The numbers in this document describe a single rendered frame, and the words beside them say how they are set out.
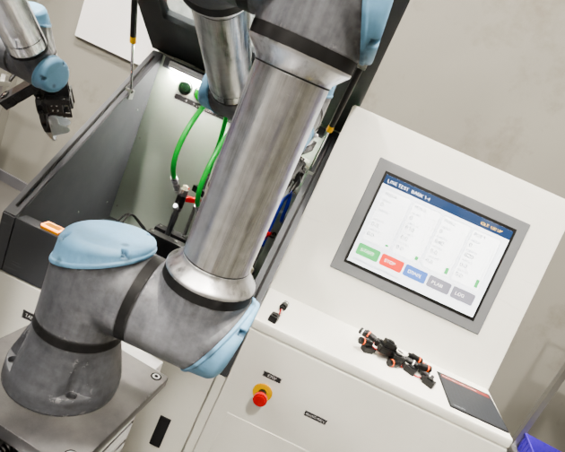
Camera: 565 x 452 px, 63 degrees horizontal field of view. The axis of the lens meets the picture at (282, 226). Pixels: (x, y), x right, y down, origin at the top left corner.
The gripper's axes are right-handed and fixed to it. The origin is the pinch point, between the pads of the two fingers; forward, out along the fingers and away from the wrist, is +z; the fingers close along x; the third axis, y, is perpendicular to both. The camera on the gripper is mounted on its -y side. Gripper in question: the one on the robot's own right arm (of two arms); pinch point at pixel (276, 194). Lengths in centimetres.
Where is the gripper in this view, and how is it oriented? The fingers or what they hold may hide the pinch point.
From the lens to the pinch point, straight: 114.8
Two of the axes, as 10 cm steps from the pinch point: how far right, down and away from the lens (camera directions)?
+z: -2.7, 6.2, 7.4
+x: 8.4, 5.3, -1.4
